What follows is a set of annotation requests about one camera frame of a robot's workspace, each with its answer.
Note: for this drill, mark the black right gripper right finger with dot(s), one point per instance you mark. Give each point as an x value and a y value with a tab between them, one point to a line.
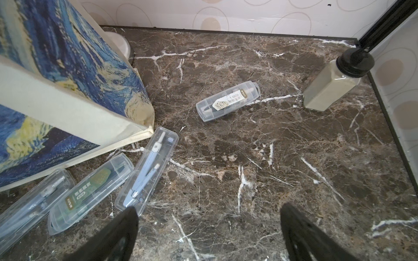
305	241

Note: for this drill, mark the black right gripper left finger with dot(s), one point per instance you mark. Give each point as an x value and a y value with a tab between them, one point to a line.
115	242

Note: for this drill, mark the clear case silver compass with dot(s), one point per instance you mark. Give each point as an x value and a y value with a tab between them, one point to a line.
29	210

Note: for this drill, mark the clear case blue compass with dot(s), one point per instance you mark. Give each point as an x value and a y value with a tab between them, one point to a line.
141	184

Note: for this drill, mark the starry night canvas bag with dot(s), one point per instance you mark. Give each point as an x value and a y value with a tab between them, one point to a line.
68	94

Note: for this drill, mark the clear compass case back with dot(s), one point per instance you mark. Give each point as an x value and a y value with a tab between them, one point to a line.
228	101

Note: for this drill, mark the clear case green insert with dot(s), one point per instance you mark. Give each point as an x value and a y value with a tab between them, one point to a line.
88	193

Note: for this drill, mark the small jar black lid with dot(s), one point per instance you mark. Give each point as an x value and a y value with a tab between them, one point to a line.
337	78

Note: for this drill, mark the black corner frame post right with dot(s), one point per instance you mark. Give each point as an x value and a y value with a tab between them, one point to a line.
387	23

